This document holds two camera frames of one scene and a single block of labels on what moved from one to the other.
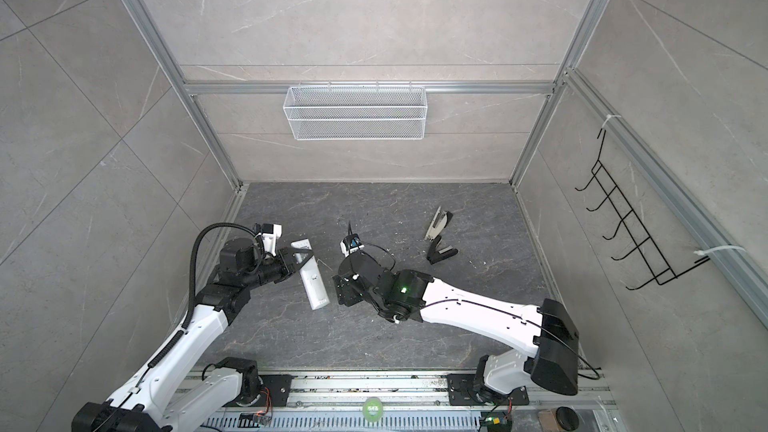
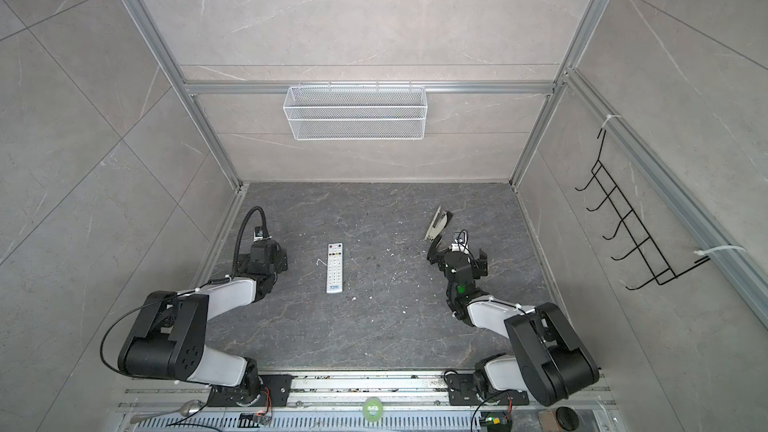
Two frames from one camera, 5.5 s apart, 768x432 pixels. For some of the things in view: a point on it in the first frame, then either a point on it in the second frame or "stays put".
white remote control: [311, 276] to [334, 280]
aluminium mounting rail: [235, 392] stays put
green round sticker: [373, 408] stays put
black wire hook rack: [659, 267] stays put
